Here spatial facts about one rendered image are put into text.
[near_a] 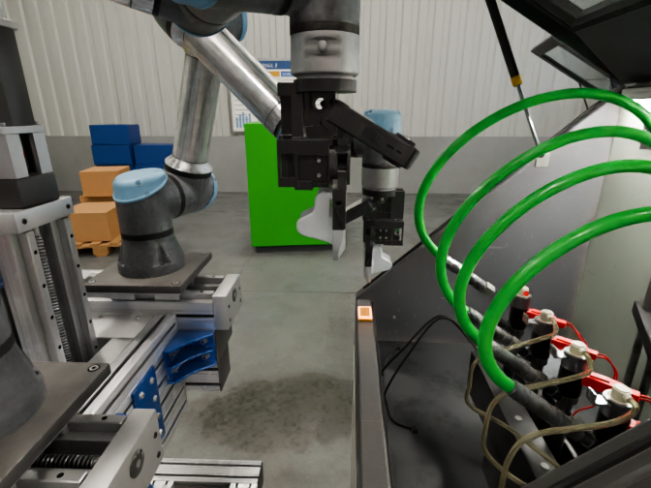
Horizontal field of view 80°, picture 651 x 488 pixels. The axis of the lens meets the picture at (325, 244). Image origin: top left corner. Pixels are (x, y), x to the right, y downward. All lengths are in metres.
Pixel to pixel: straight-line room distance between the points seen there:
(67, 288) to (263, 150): 3.15
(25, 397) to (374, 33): 6.94
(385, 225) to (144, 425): 0.54
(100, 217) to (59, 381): 3.90
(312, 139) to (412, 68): 6.83
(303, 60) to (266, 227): 3.62
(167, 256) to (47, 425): 0.48
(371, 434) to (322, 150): 0.42
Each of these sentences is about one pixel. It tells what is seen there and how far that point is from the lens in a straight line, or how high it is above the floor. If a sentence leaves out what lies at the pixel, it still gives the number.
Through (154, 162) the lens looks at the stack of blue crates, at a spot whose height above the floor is 0.65.
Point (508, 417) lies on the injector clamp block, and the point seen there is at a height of 0.98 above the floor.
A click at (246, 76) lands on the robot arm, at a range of 0.75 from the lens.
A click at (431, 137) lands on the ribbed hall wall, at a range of 7.26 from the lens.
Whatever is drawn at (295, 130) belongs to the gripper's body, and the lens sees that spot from 0.45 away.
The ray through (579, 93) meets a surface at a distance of 0.66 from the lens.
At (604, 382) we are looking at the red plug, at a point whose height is 1.10.
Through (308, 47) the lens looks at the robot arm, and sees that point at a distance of 0.44.
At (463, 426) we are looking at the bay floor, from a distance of 0.86.
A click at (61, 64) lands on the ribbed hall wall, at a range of 8.56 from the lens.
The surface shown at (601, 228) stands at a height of 1.30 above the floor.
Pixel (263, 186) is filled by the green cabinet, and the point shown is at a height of 0.71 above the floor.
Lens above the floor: 1.40
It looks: 19 degrees down
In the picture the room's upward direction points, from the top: straight up
